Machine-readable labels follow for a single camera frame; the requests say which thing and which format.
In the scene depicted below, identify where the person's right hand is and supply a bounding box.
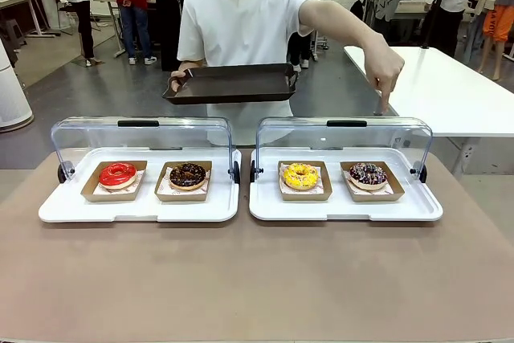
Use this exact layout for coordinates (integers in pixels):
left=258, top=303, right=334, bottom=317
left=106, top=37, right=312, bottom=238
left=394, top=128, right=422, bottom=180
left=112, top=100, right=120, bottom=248
left=168, top=62, right=194, bottom=93

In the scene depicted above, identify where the person's left hand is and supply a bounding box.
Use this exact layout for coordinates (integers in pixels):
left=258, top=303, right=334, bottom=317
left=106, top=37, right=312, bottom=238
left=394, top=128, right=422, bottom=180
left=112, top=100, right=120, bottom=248
left=363, top=37, right=406, bottom=116

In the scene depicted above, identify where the dark brown serving tray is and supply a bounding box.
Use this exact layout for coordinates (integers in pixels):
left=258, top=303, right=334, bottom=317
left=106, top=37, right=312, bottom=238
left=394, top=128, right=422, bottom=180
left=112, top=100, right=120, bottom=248
left=161, top=63, right=300, bottom=106

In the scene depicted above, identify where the paper liner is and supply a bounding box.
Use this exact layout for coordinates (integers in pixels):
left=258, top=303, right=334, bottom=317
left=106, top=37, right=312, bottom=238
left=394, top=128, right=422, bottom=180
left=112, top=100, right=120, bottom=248
left=279, top=162, right=324, bottom=195
left=345, top=165, right=393, bottom=196
left=158, top=164, right=210, bottom=196
left=92, top=169, right=145, bottom=195

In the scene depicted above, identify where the purple sprinkled chocolate donut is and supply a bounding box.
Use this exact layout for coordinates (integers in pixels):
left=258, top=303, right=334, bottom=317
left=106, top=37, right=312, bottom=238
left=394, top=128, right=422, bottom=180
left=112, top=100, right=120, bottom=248
left=340, top=160, right=406, bottom=203

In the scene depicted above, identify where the person's left forearm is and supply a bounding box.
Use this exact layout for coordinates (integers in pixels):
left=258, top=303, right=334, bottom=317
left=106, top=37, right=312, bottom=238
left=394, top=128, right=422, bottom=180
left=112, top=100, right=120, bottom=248
left=299, top=0, right=389, bottom=53

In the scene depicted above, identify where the person in white t-shirt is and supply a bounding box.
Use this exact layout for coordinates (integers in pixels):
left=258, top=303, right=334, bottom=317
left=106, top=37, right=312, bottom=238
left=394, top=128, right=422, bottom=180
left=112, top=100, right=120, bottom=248
left=176, top=0, right=317, bottom=147

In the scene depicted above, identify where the chocolate glazed donut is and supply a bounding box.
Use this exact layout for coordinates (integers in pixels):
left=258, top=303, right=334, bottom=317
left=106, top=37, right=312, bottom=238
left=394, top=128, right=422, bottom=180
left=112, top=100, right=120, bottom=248
left=169, top=162, right=207, bottom=191

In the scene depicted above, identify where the paper liner under chocolate donut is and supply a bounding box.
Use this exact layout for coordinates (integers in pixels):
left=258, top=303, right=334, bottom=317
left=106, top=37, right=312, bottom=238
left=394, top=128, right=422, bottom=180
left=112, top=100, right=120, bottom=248
left=158, top=164, right=210, bottom=196

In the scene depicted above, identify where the red glazed donut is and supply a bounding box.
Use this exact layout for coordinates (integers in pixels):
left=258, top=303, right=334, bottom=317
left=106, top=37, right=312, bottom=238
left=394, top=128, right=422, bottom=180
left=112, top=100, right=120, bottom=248
left=80, top=160, right=149, bottom=203
left=98, top=162, right=137, bottom=190

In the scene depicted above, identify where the paper liner under red donut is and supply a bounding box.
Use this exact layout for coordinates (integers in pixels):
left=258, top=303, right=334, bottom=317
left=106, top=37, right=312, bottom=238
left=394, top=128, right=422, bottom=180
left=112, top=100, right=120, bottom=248
left=92, top=169, right=145, bottom=195

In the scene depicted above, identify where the yellow sprinkled donut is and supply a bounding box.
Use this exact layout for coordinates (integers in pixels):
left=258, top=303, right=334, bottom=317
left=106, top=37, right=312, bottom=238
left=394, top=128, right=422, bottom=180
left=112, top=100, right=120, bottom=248
left=283, top=162, right=320, bottom=191

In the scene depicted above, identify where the paper liner under yellow donut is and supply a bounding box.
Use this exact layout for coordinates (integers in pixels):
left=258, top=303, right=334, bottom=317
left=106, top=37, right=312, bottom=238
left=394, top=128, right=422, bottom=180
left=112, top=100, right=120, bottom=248
left=279, top=162, right=324, bottom=195

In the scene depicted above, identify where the yellow glazed donut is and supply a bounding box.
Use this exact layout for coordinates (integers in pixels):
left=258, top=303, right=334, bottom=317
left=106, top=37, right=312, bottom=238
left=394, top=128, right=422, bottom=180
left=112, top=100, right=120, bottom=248
left=277, top=160, right=333, bottom=202

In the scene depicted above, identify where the clear plastic display lid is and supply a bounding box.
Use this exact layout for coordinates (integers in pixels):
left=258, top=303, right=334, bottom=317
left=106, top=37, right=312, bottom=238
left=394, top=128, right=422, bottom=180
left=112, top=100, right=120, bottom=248
left=250, top=116, right=434, bottom=184
left=51, top=116, right=242, bottom=186

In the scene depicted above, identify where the large white table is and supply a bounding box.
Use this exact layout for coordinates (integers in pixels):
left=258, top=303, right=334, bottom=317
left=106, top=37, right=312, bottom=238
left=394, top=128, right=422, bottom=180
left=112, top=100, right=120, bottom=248
left=344, top=45, right=514, bottom=175

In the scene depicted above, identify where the white workbench with clutter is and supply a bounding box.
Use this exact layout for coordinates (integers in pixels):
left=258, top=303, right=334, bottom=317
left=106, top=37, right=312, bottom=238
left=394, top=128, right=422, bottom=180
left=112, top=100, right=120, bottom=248
left=359, top=0, right=443, bottom=45

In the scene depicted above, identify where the mannequin with orange shorts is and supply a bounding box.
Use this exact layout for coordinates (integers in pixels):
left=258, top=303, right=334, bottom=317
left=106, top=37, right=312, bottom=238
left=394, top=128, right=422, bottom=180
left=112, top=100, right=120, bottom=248
left=473, top=0, right=514, bottom=81

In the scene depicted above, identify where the white display tray base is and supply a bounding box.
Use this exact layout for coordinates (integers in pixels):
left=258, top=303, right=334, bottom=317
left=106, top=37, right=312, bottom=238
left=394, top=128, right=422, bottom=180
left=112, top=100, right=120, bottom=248
left=248, top=146, right=444, bottom=223
left=38, top=146, right=243, bottom=223

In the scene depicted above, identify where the black office chair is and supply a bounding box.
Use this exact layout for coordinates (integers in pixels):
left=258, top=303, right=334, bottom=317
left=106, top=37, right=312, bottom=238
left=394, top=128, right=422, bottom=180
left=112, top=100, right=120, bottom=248
left=47, top=0, right=76, bottom=37

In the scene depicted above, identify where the white round air purifier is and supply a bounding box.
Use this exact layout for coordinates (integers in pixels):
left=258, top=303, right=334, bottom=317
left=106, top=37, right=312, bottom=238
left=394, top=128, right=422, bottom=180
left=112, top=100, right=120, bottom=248
left=0, top=39, right=35, bottom=132

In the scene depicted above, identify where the grey plastic stool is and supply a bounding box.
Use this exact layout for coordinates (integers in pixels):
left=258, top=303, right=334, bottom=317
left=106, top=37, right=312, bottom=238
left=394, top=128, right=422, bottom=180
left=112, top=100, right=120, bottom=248
left=0, top=19, right=27, bottom=53

